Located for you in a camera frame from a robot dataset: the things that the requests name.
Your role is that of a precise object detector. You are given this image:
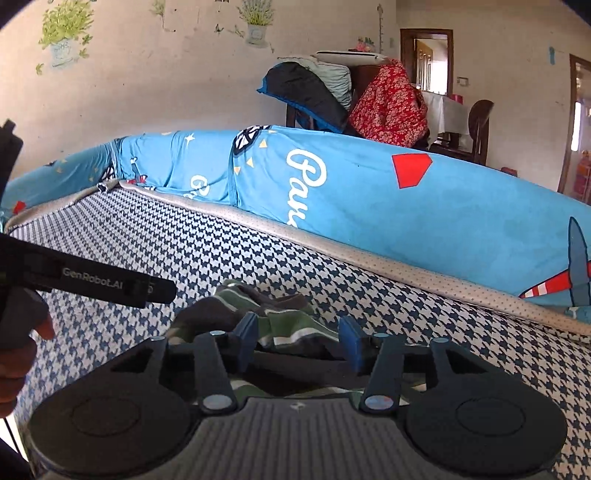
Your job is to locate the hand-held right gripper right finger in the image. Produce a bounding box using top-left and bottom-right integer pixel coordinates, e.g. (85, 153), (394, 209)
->
(338, 316), (488, 414)

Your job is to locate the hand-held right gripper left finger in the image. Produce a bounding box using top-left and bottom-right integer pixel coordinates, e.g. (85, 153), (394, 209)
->
(111, 313), (259, 414)

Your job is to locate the green grey striped t-shirt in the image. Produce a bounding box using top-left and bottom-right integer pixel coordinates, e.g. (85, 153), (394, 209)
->
(173, 279), (416, 402)

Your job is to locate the person's left hand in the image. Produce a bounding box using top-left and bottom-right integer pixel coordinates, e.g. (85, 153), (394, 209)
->
(0, 307), (54, 418)

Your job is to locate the houndstooth sofa mat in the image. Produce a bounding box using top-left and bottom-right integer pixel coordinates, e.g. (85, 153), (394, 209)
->
(4, 180), (591, 480)

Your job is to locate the blue printed sofa cover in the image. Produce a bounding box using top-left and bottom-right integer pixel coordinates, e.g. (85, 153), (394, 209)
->
(0, 124), (591, 324)

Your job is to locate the red floral cloth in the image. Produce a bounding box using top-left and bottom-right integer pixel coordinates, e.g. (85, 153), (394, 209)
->
(348, 60), (430, 148)

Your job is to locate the table with white cloth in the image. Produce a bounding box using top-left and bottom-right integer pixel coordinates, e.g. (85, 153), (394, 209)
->
(422, 91), (472, 136)

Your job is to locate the dark wooden chair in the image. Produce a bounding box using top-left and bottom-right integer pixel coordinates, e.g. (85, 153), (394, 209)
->
(429, 99), (495, 167)

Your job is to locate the light green folded quilt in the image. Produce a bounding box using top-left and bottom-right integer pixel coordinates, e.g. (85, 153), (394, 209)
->
(277, 55), (354, 112)

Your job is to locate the dark wooden cabinet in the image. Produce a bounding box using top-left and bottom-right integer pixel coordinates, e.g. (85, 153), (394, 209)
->
(286, 65), (384, 132)

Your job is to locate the wooden doorway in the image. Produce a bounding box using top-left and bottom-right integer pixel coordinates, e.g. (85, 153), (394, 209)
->
(556, 54), (591, 205)

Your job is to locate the green plant pot wall sticker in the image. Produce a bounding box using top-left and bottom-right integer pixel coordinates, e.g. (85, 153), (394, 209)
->
(36, 0), (94, 75)

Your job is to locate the wooden door frame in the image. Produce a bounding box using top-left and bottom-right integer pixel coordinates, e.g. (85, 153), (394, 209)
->
(399, 28), (454, 95)

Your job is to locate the lavender pot wall sticker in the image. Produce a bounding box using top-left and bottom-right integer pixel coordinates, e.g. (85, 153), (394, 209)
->
(235, 0), (276, 48)

